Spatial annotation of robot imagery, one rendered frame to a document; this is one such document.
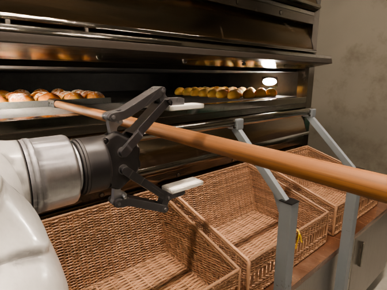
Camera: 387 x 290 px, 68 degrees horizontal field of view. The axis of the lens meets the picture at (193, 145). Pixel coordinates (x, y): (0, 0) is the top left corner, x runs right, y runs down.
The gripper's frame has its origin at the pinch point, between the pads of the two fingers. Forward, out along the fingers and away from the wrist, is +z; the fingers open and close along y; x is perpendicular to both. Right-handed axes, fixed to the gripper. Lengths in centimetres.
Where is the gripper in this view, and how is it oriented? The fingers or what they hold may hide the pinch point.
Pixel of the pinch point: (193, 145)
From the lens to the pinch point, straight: 50.1
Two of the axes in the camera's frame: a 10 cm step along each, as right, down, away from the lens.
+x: 6.4, 1.8, -7.5
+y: 0.0, 9.7, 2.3
